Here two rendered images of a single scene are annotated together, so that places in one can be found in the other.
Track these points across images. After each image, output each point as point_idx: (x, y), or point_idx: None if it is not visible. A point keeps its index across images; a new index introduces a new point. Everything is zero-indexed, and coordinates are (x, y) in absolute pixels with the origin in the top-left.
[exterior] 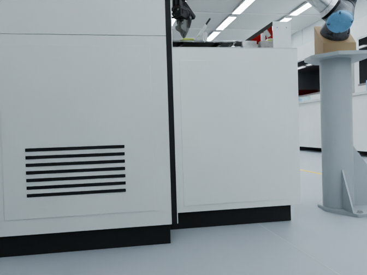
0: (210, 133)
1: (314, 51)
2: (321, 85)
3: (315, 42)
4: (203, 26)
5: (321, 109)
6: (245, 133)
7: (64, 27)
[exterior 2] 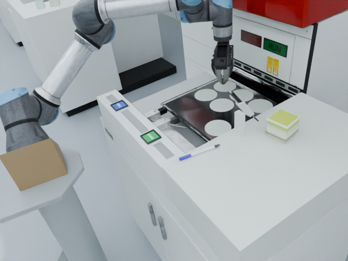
0: None
1: (63, 165)
2: (75, 190)
3: (59, 154)
4: (244, 102)
5: (84, 209)
6: None
7: None
